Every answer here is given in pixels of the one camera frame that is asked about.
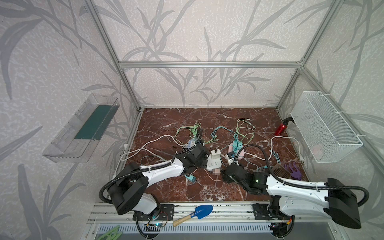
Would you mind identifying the white power strip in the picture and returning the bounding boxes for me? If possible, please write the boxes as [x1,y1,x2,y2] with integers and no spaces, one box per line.
[206,149,222,172]

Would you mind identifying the teal plug adapter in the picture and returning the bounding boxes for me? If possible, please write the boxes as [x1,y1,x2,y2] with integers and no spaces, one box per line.
[185,175,196,183]

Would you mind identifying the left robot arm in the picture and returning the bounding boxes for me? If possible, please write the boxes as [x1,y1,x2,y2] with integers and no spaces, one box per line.
[99,143,209,220]

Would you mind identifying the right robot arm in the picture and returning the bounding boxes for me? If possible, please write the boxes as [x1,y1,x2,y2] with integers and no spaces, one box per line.
[222,164,362,229]

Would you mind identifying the blue power strip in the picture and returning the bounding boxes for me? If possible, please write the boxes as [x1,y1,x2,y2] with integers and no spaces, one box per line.
[184,139,196,150]

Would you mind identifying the pink power strip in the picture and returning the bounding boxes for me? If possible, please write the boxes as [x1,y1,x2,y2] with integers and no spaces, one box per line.
[228,143,239,159]

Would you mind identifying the teal plugs on pink strip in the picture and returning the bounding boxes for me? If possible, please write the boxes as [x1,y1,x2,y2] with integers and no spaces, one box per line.
[232,139,243,153]

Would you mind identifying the purple plastic toy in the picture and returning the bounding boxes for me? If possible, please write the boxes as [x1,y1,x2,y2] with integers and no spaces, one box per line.
[284,162,303,181]

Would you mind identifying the blue toy shovel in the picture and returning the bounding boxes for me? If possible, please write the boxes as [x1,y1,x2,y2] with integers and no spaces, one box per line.
[173,205,214,227]

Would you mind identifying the red spray bottle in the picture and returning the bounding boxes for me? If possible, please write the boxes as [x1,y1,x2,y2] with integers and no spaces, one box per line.
[275,117,295,136]

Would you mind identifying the green plastic clip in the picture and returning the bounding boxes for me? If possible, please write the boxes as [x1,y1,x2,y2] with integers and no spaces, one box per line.
[97,225,123,240]

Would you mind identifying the light green cable bundle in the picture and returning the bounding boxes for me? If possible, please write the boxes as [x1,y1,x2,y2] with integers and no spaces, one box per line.
[173,122,217,145]

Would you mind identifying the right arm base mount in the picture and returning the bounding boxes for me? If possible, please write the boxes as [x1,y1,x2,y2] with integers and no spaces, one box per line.
[252,204,292,222]

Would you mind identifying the white power cord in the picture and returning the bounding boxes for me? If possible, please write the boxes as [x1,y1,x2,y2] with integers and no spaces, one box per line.
[115,134,187,169]

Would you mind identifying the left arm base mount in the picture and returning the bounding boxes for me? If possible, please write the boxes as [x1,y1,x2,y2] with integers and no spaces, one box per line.
[133,204,175,221]

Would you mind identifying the white wire mesh basket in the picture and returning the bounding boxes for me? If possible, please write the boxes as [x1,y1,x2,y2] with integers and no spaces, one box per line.
[291,91,363,164]

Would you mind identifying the clear plastic wall tray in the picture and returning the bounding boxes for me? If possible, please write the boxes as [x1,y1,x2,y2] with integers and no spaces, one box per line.
[43,94,120,163]

